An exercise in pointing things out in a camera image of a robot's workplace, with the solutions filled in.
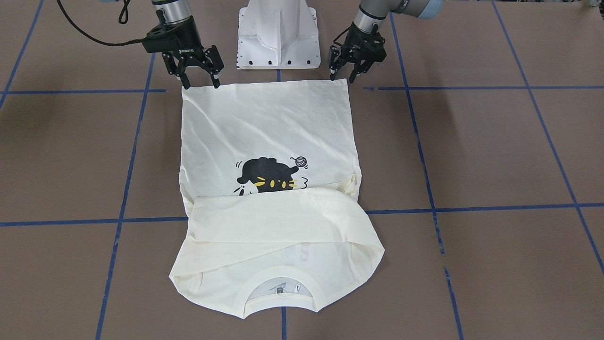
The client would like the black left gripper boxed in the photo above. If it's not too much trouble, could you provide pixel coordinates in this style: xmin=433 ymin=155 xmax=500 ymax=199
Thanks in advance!
xmin=329 ymin=24 xmax=387 ymax=84

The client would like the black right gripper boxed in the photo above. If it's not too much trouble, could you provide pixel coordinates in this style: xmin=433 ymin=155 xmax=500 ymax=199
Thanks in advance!
xmin=143 ymin=17 xmax=224 ymax=90

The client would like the cream long-sleeve cat shirt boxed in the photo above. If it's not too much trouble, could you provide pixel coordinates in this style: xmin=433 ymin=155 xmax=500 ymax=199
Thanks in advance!
xmin=169 ymin=79 xmax=385 ymax=319

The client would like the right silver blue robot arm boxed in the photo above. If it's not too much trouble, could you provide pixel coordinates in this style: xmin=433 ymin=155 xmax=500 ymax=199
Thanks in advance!
xmin=143 ymin=0 xmax=224 ymax=90

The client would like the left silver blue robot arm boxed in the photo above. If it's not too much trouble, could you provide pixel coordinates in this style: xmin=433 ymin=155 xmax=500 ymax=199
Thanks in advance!
xmin=328 ymin=0 xmax=444 ymax=83

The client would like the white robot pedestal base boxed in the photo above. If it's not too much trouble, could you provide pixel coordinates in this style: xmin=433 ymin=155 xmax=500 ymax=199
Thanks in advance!
xmin=236 ymin=0 xmax=321 ymax=70

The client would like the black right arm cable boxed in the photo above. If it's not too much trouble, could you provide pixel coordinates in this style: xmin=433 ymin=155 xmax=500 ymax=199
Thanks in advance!
xmin=56 ymin=0 xmax=156 ymax=48

